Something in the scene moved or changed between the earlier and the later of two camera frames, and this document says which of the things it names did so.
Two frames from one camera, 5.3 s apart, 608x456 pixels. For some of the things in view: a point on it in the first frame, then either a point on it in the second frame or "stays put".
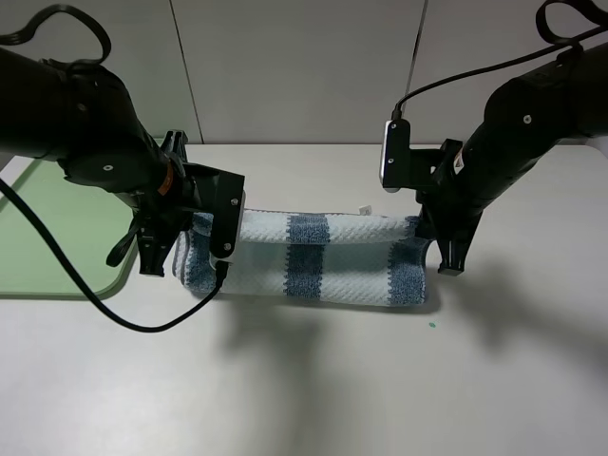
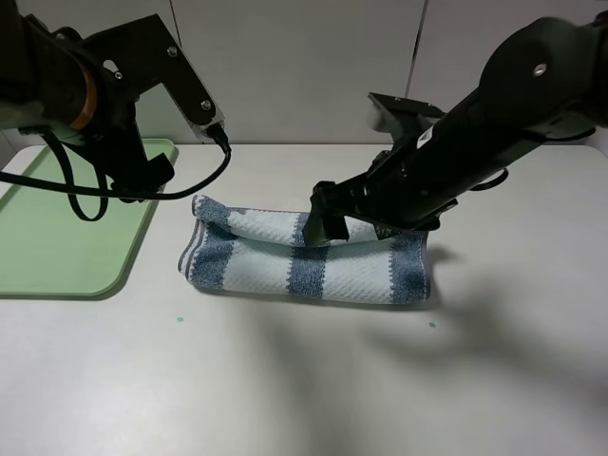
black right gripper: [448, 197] -> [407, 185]
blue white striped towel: [382, 258] stays put
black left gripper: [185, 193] -> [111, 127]
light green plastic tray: [84, 221] stays put
